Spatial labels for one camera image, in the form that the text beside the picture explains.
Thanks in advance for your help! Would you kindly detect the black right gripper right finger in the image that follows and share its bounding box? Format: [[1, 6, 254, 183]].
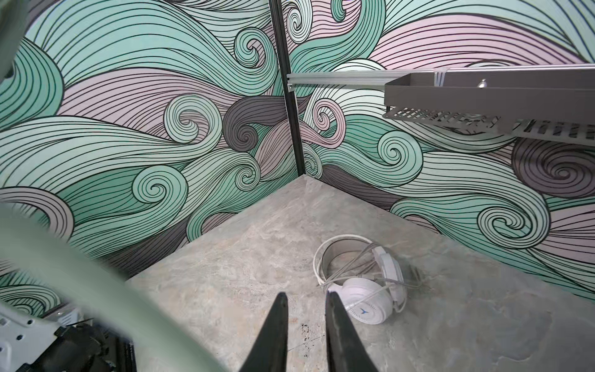
[[325, 292, 377, 371]]

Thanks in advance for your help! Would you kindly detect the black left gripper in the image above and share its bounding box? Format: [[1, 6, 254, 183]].
[[18, 322, 137, 372]]

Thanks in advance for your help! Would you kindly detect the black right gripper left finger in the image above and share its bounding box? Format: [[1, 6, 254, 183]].
[[240, 292, 289, 372]]

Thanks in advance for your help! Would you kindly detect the white over-ear headphones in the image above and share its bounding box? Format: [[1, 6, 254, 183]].
[[312, 234, 409, 325]]

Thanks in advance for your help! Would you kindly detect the green over-ear headphones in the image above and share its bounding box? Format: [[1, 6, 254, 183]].
[[0, 0, 229, 372]]

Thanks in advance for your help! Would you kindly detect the black perforated metal tray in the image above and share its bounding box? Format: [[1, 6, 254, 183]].
[[384, 64, 594, 147]]

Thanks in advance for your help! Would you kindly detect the black corner frame post left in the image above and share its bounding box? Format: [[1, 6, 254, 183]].
[[269, 0, 306, 176]]

